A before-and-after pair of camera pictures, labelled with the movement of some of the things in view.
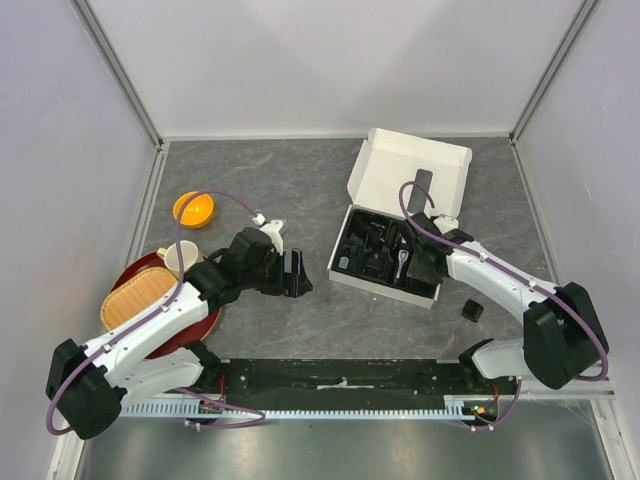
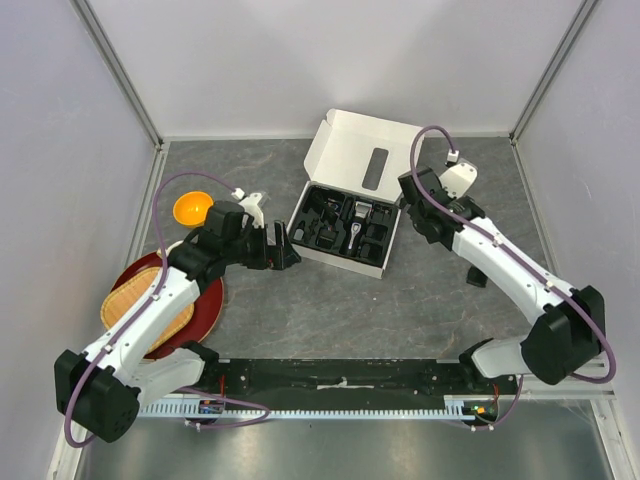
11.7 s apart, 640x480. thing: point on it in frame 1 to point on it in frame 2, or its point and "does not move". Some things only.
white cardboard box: (395, 175) to (332, 163)
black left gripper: (292, 284) to (290, 257)
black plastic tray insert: (369, 248) to (345, 226)
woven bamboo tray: (133, 290) does not move
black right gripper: (415, 271) to (403, 198)
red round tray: (197, 332) does not move
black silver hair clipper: (402, 256) to (362, 212)
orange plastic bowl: (197, 213) does not move
